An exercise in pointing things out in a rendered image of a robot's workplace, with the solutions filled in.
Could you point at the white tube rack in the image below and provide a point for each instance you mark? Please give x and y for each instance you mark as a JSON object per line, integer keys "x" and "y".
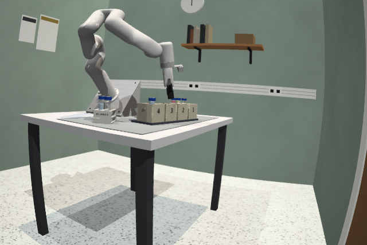
{"x": 104, "y": 117}

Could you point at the beige square adapter with holes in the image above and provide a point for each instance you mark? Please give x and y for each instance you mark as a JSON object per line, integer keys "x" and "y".
{"x": 192, "y": 110}
{"x": 182, "y": 111}
{"x": 170, "y": 112}

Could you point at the grey flat mat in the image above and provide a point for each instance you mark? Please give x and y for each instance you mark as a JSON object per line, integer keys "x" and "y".
{"x": 125, "y": 125}

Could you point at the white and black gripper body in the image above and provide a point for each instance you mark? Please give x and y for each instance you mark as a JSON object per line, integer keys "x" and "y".
{"x": 168, "y": 74}

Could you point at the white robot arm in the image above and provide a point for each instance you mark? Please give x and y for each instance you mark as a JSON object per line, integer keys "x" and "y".
{"x": 93, "y": 47}

